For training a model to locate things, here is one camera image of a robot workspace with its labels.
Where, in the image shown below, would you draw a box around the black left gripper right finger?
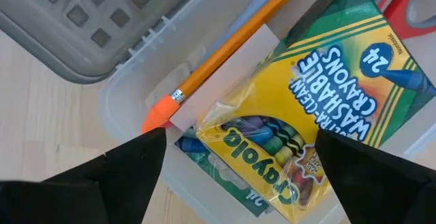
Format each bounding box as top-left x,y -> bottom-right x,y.
314,129 -> 436,224

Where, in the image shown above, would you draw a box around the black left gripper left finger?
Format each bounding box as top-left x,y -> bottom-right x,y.
0,127 -> 168,224

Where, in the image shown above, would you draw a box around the yellow green crayon box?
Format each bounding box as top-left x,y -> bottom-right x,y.
174,0 -> 436,224

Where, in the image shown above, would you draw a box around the red handled scissors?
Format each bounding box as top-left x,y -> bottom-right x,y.
336,0 -> 436,42

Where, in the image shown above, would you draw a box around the pink sticky note pad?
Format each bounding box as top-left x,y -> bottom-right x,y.
168,24 -> 282,133

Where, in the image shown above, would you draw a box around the orange pencil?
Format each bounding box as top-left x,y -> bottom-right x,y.
140,0 -> 311,135

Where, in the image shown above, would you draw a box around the purple pen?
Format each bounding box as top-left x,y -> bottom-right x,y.
200,0 -> 291,61

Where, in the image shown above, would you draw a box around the clear pencil box grey lid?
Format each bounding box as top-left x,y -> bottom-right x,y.
0,0 -> 436,224

